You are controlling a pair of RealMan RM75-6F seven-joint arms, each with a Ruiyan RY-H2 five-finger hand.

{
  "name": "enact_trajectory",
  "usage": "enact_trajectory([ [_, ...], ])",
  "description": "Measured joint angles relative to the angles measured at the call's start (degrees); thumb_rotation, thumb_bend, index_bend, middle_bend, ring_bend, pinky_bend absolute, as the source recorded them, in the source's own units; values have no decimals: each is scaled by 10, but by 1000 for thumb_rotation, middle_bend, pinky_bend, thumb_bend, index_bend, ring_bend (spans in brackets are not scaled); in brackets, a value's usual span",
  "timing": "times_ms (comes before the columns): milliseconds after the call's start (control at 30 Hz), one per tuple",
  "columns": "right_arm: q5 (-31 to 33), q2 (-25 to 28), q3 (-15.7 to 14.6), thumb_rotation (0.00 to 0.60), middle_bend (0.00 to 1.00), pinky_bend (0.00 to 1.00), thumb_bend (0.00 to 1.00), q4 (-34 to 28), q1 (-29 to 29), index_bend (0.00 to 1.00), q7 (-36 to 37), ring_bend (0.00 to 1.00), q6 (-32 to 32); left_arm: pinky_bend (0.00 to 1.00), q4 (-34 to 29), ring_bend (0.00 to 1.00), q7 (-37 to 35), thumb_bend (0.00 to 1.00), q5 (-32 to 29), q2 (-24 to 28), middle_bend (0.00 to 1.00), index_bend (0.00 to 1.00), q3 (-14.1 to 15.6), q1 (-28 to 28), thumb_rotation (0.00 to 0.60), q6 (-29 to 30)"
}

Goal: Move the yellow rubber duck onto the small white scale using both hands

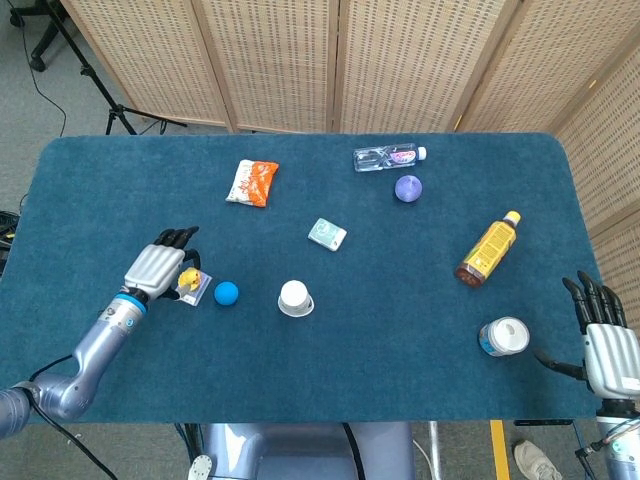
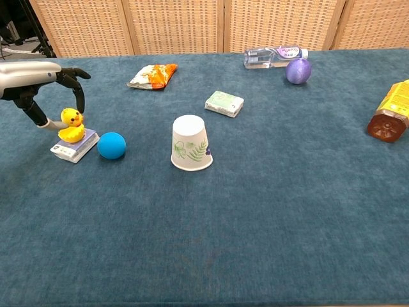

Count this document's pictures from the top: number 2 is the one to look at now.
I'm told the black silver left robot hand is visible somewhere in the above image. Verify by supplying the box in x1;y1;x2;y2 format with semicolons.
0;61;92;130

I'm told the yellow rubber duck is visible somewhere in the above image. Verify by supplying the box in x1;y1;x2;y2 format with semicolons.
61;107;86;131

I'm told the yellow scalloped cup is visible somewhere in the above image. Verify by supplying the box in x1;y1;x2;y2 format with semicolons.
58;126;87;143

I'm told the purple white tissue pack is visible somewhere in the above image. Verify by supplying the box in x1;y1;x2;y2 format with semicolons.
50;128;100;164

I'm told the green tissue pack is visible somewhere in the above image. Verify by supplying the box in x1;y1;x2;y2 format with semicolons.
204;90;245;118

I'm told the black tripod stand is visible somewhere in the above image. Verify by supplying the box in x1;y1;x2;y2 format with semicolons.
19;0;58;58

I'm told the blue foam ball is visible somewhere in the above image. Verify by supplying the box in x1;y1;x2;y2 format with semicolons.
96;132;127;161

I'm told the orange white snack bag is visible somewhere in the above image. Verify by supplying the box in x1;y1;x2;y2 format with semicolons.
127;63;178;91

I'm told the wicker folding screen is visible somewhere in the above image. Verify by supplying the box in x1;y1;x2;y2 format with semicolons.
28;0;409;58

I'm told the white floral paper cup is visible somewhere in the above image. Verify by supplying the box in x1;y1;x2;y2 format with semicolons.
171;114;214;172

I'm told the clear plastic water bottle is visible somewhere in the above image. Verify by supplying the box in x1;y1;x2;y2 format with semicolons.
243;45;309;70

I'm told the purple ribbed ball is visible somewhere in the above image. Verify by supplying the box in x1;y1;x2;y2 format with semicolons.
285;58;313;85

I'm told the teal table cloth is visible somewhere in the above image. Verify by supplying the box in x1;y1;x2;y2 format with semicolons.
0;47;409;307

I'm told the yellow label tea bottle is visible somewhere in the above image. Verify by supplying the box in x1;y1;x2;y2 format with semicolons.
366;79;409;144

